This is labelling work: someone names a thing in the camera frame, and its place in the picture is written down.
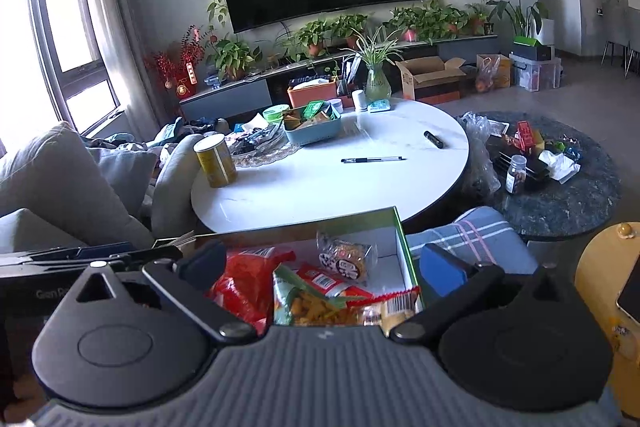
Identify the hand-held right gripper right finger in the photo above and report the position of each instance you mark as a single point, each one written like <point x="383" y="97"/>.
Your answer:
<point x="442" y="269"/>

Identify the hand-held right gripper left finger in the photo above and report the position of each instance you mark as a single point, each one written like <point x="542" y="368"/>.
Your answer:
<point x="207" y="264"/>

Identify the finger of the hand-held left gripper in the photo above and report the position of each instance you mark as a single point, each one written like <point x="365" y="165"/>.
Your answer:
<point x="105" y="252"/>
<point x="55" y="265"/>

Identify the large red snack bag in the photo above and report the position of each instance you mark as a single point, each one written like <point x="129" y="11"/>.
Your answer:
<point x="245" y="277"/>

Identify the yellow snack packet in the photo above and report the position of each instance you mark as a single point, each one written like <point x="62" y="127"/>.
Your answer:
<point x="400" y="314"/>

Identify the clear cookie packet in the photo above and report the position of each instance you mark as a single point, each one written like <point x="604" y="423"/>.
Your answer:
<point x="350" y="257"/>

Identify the green snack packet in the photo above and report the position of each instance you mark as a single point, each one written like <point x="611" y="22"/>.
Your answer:
<point x="300" y="307"/>

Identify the red checkered snack packet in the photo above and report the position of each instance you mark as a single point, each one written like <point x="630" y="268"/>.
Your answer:
<point x="330" y="282"/>

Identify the grey sofa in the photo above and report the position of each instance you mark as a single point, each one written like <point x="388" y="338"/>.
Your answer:
<point x="50" y="187"/>

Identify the yellow tin can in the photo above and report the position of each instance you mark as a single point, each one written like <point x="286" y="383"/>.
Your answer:
<point x="215" y="162"/>

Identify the glass jar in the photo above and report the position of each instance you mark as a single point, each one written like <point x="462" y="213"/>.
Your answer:
<point x="516" y="177"/>

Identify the glass tray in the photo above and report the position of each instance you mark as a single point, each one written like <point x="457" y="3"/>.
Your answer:
<point x="260" y="157"/>

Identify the crumpled clear plastic bag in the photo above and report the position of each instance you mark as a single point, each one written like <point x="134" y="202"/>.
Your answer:
<point x="477" y="152"/>

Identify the black marker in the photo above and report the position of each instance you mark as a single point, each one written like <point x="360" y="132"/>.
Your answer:
<point x="435" y="140"/>

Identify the black pen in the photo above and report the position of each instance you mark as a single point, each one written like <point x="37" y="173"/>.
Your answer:
<point x="372" y="160"/>

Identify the dark marble round table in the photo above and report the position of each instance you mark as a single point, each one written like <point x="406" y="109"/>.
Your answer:
<point x="565" y="207"/>

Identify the pile of clothes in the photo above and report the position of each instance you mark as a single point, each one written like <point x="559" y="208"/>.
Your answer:
<point x="200" y="127"/>

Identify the white round table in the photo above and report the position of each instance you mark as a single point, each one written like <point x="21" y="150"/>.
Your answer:
<point x="325" y="192"/>

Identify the yellow wooden stool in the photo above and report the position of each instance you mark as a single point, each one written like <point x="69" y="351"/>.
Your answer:
<point x="595" y="267"/>

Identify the white tissue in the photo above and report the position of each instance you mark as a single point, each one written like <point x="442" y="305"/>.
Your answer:
<point x="560" y="167"/>

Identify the red upright packet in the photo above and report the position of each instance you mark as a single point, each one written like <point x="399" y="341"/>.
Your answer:
<point x="524" y="136"/>

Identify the grey television cabinet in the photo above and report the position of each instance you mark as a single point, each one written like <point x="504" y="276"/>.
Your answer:
<point x="225" y="99"/>

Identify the green lidded round container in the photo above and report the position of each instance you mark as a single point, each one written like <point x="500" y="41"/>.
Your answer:
<point x="276" y="113"/>

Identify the blue plastic basket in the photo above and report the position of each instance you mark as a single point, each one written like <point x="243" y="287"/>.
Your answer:
<point x="315" y="132"/>

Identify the teal small packet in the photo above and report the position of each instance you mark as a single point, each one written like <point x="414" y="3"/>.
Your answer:
<point x="379" y="106"/>

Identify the white cylinder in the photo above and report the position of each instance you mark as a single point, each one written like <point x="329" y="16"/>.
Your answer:
<point x="359" y="101"/>

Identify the open cardboard box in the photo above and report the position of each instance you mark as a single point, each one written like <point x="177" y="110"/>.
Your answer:
<point x="425" y="82"/>

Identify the smartphone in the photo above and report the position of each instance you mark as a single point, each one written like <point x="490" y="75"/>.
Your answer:
<point x="631" y="297"/>

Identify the glass vase with spider plant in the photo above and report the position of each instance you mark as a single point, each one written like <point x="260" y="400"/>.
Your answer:
<point x="377" y="84"/>

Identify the plastic bag of fruit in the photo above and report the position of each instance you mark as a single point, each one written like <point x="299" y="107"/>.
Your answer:
<point x="487" y="77"/>

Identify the red berry decoration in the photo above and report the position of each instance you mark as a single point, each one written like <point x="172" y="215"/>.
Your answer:
<point x="175" y="67"/>

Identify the orange box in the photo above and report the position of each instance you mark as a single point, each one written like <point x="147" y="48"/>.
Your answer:
<point x="310" y="94"/>

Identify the row of potted plants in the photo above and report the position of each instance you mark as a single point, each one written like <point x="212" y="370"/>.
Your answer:
<point x="235" y="57"/>

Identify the clear storage box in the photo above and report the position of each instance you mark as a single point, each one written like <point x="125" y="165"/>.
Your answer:
<point x="537" y="74"/>

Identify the green flat box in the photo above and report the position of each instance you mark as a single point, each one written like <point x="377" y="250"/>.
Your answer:
<point x="527" y="41"/>

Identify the sheer curtain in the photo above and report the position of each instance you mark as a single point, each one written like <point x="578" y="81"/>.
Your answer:
<point x="115" y="7"/>

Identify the dark framed window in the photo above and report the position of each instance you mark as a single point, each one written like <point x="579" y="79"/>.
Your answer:
<point x="60" y="7"/>

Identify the large-leaf plant in white pot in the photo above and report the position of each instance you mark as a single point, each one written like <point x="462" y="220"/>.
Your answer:
<point x="545" y="32"/>

